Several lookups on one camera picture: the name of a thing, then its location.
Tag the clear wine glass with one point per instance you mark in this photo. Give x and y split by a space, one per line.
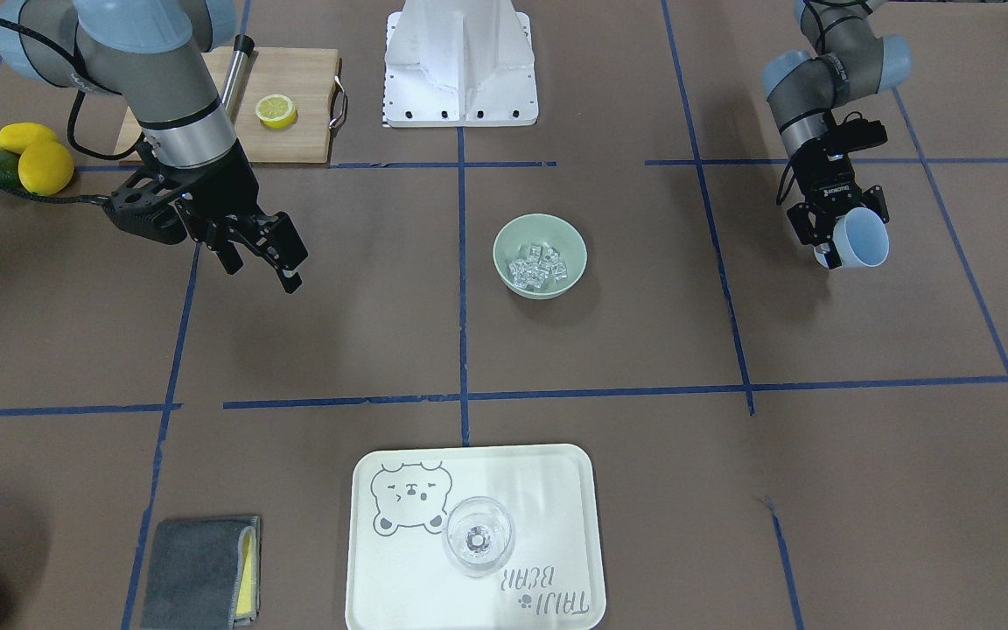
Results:
479 536

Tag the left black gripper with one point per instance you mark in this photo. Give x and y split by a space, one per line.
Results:
838 178

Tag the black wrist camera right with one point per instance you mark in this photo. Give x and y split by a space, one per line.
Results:
142 206

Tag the ice cubes in bowl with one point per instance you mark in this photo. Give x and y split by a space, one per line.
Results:
537 267

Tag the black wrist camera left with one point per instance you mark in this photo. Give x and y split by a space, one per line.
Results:
854 133

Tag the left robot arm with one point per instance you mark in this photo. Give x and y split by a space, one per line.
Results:
846 61

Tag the wooden cutting board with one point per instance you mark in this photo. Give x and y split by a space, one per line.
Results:
307 75

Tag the white bear tray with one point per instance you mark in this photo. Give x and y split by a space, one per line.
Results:
399 577

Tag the green ceramic bowl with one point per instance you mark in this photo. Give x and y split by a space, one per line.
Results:
540 228

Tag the light blue plastic cup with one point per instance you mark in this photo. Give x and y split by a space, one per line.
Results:
860 239

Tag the steel knife handle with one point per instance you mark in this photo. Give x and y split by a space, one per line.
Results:
236 74

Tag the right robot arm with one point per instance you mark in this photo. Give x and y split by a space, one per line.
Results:
149 52

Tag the grey folded cloth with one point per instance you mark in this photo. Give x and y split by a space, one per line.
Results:
204 573

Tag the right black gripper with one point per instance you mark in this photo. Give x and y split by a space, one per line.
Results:
222 188

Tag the half lemon slice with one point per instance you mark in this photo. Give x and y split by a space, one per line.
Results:
276 111

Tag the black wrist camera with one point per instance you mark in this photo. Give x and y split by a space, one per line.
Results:
142 206
854 133

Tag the yellow lemon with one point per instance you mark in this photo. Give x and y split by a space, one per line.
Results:
45 168
19 136

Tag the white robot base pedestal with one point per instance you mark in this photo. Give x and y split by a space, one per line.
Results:
459 64

